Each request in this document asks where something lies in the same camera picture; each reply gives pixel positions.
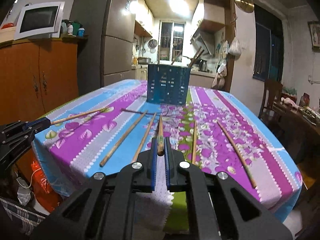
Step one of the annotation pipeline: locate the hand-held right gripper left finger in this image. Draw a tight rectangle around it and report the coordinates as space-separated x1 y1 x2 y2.
30 138 158 240

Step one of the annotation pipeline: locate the steel range hood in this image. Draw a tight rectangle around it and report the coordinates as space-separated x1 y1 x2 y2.
190 30 215 55

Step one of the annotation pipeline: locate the kitchen ceiling light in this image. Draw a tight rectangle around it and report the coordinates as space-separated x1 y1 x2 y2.
169 0 190 15

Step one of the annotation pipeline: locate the framed elephant picture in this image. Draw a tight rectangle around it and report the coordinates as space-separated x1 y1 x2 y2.
307 21 320 49

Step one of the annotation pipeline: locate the beige kitchen base cabinet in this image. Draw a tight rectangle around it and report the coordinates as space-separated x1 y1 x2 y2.
132 66 148 80
189 71 217 89

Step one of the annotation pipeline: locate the dark wooden chair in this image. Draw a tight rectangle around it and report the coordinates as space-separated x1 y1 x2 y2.
257 78 284 128

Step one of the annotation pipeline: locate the gold round wall clock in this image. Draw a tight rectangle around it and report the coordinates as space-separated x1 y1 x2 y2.
234 0 255 13

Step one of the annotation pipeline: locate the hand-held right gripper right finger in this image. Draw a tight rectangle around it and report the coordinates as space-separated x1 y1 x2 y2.
164 138 293 240

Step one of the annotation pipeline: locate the floral striped tablecloth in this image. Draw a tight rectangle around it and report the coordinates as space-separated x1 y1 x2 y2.
32 79 303 233

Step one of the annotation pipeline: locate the white microwave oven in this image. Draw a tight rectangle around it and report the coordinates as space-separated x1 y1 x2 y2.
14 1 65 40

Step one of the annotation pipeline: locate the plate of greens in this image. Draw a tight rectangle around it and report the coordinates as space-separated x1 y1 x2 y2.
300 106 320 120

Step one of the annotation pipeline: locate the beige hanging bag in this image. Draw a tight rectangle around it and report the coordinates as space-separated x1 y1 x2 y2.
212 60 227 90

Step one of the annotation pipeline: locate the glass jar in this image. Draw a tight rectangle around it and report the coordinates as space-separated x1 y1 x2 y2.
300 92 312 107

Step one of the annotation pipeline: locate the pink cloth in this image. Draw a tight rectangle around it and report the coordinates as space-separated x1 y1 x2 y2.
281 97 299 109

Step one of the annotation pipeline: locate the orange plastic bag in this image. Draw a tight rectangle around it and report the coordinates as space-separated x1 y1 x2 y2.
31 157 63 213

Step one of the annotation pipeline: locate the white hanging plastic bag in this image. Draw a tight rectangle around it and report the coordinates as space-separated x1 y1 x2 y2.
229 37 242 55

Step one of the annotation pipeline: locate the beige kitchen wall cabinet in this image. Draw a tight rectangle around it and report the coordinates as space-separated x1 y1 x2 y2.
134 0 154 37
191 0 225 33

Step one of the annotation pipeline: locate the dark room window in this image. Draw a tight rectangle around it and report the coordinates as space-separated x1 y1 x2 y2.
252 4 285 82

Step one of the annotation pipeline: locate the plaid fabric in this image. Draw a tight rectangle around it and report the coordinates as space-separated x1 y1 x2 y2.
0 196 47 235

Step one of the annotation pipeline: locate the barred kitchen window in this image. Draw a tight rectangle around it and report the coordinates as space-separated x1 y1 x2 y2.
159 21 187 62

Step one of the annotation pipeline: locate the grey refrigerator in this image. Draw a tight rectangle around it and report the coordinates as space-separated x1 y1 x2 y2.
69 0 137 95

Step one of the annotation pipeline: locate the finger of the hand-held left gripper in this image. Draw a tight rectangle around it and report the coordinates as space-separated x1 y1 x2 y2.
0 122 52 170
0 117 50 135

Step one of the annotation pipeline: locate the orange wooden cabinet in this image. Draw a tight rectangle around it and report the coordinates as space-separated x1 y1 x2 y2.
0 35 88 180

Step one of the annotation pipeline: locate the blue perforated utensil holder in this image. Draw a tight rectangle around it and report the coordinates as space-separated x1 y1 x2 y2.
146 64 191 105

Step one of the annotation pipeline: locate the dark wooden dining table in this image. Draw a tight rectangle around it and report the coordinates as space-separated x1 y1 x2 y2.
271 100 320 140

